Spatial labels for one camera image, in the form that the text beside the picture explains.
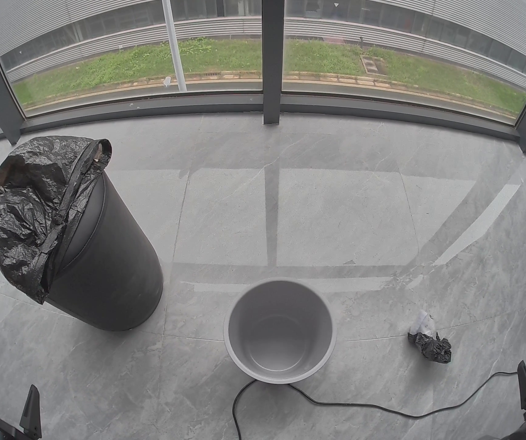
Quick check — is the black plastic bag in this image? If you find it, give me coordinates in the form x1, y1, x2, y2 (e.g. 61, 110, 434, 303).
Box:
0, 136, 112, 305

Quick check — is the crumpled black plastic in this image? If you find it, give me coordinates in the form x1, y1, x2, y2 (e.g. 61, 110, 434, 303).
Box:
407, 332, 453, 365

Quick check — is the white trash bin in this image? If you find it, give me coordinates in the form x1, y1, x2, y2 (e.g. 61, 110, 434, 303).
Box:
224, 277, 338, 385

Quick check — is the dark grey round chair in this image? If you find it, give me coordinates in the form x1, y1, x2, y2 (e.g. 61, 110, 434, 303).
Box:
45, 140, 164, 332

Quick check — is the window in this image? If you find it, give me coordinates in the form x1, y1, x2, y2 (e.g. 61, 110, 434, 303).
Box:
0, 0, 526, 155

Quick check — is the black cable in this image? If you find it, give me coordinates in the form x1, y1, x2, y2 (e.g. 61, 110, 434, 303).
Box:
232, 372, 520, 440

